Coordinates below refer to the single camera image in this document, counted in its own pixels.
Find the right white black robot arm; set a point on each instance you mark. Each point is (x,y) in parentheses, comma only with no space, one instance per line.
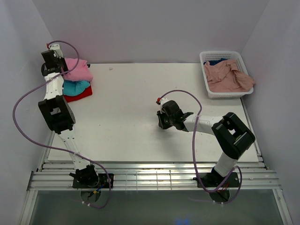
(233,136)

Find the pink t shirt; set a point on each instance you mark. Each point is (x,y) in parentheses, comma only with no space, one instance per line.
(80,73)

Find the blue t shirt in basket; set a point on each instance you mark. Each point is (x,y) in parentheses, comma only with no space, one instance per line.
(214,62)

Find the aluminium frame rail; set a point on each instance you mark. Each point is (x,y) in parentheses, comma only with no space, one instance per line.
(150,176)

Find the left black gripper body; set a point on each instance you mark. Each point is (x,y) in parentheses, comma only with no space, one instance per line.
(61,63)

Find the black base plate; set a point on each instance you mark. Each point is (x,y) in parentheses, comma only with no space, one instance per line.
(210,180)
(103,182)

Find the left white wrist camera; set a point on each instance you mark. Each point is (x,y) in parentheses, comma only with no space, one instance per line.
(55,51)

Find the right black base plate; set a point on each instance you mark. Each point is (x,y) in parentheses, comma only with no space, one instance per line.
(210,180)

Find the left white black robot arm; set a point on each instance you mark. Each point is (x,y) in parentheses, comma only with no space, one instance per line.
(60,118)

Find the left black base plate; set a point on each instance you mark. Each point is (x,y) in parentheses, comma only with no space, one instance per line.
(103,182)

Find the red folded t shirt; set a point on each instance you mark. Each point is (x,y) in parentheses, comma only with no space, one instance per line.
(86,93)

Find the beige t shirt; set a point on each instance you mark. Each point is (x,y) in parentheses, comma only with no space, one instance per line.
(225,77)

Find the teal folded t shirt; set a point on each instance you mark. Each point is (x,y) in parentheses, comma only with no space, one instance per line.
(72,89)

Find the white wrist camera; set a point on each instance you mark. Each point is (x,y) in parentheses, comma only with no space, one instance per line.
(55,51)
(161,100)

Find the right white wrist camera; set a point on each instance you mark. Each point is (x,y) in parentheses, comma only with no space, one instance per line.
(161,100)

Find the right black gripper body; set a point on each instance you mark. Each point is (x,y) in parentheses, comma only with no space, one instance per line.
(166,121)

